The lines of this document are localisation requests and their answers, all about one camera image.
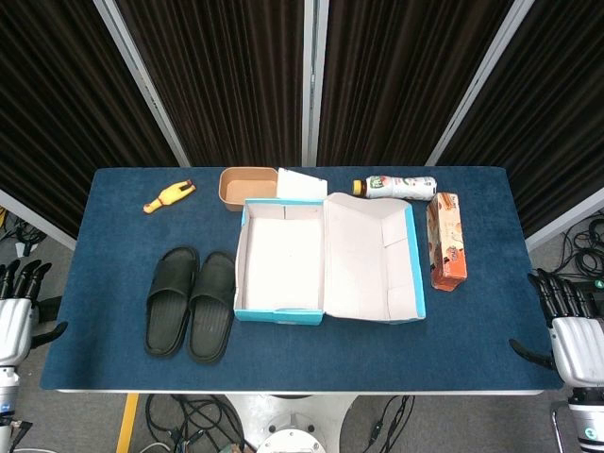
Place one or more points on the grey metal tube frame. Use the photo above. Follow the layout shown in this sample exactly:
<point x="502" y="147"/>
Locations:
<point x="556" y="424"/>

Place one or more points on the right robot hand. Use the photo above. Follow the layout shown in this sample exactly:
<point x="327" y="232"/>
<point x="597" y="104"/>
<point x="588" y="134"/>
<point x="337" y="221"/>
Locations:
<point x="578" y="349"/>

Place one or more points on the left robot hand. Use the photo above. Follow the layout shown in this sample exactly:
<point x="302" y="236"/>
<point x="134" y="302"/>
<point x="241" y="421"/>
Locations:
<point x="14" y="325"/>

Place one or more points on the yellow rubber chicken toy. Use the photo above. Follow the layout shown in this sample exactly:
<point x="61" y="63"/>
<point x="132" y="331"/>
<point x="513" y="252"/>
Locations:
<point x="167" y="196"/>

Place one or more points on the orange biscuit box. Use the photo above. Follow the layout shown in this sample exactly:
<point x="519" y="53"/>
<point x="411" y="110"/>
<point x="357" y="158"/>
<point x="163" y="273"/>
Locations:
<point x="446" y="240"/>

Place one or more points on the brown paper food container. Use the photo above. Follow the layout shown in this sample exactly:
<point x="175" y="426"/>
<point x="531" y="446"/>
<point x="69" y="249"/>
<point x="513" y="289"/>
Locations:
<point x="245" y="191"/>

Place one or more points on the black slipper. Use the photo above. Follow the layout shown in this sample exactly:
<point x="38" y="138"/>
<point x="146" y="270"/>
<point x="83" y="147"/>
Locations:
<point x="212" y="311"/>
<point x="171" y="307"/>

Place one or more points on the grey aluminium partition post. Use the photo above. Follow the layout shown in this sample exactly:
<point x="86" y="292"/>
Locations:
<point x="477" y="85"/>
<point x="144" y="85"/>
<point x="313" y="71"/>
<point x="38" y="221"/>
<point x="566" y="219"/>

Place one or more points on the dark blue table mat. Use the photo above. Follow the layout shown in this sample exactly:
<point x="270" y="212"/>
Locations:
<point x="118" y="283"/>

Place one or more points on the light blue shoe box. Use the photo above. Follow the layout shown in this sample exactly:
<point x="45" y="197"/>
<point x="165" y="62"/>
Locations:
<point x="330" y="264"/>

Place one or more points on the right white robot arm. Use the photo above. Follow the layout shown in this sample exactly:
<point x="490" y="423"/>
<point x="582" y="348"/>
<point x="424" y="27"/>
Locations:
<point x="590" y="420"/>

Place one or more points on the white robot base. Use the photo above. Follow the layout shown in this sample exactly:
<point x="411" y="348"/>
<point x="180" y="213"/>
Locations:
<point x="292" y="441"/>

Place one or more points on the white drink bottle yellow cap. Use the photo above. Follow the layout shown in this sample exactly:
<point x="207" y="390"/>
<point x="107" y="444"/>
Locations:
<point x="401" y="186"/>

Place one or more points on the yellow floor tape strip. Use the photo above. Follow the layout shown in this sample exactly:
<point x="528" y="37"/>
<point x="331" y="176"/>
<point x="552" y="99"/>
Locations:
<point x="128" y="420"/>

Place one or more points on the dark ribbed partition panel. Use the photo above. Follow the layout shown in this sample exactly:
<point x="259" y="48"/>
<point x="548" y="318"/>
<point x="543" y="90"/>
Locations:
<point x="401" y="71"/>
<point x="226" y="71"/>
<point x="557" y="94"/>
<point x="56" y="94"/>

